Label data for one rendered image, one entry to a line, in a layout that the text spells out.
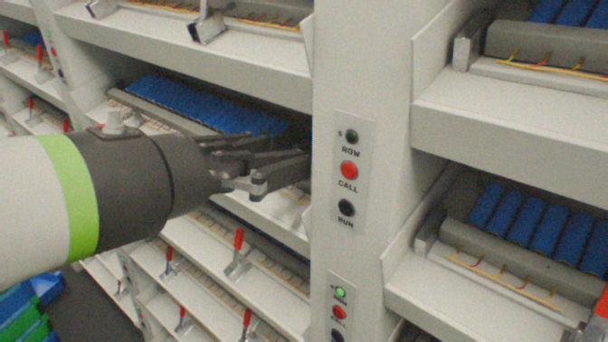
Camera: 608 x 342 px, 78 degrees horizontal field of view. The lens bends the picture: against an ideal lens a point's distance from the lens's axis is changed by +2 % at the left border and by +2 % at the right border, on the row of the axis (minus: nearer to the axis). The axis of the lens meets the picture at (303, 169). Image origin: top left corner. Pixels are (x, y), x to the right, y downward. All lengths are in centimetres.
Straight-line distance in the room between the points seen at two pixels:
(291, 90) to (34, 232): 23
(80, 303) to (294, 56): 156
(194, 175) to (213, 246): 42
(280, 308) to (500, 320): 33
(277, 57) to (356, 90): 11
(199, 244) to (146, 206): 46
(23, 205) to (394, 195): 26
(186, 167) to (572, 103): 28
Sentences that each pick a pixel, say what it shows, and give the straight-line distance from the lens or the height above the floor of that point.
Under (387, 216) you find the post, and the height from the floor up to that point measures 101.
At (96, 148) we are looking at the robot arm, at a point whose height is 110.
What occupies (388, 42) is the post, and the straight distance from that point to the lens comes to 29.
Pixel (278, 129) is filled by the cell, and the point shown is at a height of 98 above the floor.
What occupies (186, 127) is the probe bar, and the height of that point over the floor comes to 96.
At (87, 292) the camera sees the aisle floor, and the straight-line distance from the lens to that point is 184.
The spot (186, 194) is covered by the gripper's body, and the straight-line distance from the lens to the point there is 32.
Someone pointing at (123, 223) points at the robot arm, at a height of 105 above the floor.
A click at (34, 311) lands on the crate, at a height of 27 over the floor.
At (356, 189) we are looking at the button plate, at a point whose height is 102.
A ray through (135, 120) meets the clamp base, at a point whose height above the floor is 94.
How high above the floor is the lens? 121
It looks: 30 degrees down
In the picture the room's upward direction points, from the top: straight up
